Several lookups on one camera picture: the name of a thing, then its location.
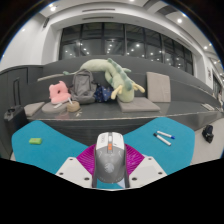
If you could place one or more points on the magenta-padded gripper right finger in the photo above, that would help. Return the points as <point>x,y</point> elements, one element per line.
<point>150,171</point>

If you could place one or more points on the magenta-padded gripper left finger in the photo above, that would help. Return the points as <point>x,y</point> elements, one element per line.
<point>71,171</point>

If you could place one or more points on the grey computer mouse orange accent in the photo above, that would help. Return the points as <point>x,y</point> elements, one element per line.
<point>109,160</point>

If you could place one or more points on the white marker black cap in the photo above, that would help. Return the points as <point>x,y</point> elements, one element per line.
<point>162,139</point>

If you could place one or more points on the white marker blue cap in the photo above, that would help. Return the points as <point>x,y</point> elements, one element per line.
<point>165,134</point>

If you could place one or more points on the green eraser block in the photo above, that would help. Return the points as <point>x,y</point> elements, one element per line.
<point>35,141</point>

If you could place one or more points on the tan round pouch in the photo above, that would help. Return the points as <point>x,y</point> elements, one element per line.
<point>73,106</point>

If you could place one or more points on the flat grey seat cushion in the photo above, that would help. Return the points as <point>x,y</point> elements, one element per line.
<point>34,109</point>
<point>138,105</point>
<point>51,108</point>

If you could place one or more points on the grey stepped bench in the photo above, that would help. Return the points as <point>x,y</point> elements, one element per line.
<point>110,116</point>

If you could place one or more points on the small black bag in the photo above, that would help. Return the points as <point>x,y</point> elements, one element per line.
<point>208,134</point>

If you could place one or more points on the black suitcase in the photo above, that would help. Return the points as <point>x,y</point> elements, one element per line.
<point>15,120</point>

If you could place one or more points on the pink plush cushion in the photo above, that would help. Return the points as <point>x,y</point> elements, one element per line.
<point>60,93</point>

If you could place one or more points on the dark blue patterned bag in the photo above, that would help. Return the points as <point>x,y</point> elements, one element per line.
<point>104,94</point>

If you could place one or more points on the upright grey seat cushion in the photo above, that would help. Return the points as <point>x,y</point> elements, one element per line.
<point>158,86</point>

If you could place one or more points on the grey backpack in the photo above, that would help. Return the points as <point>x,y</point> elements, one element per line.
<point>83,86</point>

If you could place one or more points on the green plush dragon toy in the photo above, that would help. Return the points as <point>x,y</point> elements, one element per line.
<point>121,88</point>

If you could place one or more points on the ceiling lights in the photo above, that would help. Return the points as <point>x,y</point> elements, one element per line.
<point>53,8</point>

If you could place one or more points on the large dark window wall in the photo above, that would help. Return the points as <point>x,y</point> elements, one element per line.
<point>93,40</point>

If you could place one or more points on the black wall speaker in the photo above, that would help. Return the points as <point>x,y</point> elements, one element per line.
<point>46,22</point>

